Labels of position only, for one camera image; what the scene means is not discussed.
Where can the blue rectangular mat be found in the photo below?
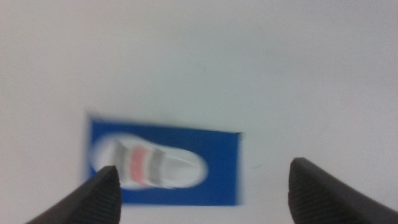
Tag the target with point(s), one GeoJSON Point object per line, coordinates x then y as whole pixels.
{"type": "Point", "coordinates": [217, 168]}

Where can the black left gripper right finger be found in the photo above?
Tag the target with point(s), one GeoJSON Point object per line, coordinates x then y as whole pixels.
{"type": "Point", "coordinates": [320, 196]}

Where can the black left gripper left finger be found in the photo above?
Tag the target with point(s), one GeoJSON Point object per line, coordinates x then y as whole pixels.
{"type": "Point", "coordinates": [93, 199]}

